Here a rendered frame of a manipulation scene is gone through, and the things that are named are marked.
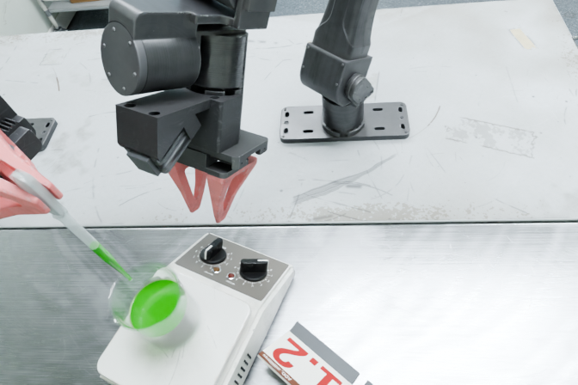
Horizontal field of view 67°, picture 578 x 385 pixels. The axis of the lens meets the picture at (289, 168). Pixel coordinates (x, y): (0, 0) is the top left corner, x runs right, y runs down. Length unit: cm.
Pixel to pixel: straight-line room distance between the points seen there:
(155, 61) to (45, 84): 63
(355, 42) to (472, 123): 25
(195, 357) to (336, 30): 40
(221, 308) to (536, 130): 52
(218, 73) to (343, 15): 21
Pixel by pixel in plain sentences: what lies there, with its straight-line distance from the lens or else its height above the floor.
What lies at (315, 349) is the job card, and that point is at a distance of 53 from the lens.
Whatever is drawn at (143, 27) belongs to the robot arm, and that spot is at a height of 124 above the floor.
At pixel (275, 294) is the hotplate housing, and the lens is 51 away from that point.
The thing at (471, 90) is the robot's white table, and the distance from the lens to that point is 77.
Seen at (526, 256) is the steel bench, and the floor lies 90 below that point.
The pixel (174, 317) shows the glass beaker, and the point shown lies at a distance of 41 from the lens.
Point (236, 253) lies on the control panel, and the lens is 55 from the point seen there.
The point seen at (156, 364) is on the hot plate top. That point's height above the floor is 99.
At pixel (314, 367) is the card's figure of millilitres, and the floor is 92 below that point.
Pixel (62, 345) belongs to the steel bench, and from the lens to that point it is 64.
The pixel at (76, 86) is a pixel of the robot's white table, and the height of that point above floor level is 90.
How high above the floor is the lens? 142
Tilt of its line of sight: 53 degrees down
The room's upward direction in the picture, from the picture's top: 11 degrees counter-clockwise
